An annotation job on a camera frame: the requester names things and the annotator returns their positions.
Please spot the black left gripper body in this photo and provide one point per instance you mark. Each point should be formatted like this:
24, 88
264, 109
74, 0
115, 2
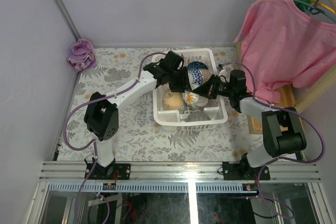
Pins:
184, 79

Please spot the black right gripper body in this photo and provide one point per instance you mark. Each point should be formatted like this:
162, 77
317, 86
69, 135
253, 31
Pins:
224, 89

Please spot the brown checker pattern bowl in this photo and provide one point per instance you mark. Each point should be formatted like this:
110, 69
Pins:
206, 74

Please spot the yellow rimmed bottom bowl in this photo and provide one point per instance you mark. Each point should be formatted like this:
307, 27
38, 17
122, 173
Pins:
172, 101

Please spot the orange flower pattern bowl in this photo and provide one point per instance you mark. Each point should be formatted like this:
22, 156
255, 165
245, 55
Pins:
191, 99

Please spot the blue triangle pattern bowl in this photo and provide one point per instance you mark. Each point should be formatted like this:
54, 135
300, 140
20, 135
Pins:
197, 65

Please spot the white plastic dish rack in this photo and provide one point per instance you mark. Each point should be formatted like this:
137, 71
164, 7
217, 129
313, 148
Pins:
172, 120

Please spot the purple striped bowl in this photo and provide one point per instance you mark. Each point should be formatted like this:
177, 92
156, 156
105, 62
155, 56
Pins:
202, 102

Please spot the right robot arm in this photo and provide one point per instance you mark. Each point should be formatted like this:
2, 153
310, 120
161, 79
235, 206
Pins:
281, 128

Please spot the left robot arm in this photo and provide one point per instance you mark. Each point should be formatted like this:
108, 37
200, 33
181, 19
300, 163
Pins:
102, 113

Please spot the pink t-shirt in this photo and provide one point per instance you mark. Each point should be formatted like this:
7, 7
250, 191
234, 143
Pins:
281, 45

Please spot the floral table mat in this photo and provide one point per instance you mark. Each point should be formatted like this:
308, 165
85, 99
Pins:
139, 137

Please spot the purple folded cloth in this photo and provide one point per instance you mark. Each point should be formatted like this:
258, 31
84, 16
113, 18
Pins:
83, 56

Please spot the green clothes hanger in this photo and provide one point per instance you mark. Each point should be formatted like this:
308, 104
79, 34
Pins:
313, 7

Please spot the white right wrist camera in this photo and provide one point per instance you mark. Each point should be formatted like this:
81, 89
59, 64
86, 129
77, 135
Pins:
222, 72

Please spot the aluminium mounting rail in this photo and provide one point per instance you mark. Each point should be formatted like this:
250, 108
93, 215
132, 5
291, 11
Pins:
278, 172

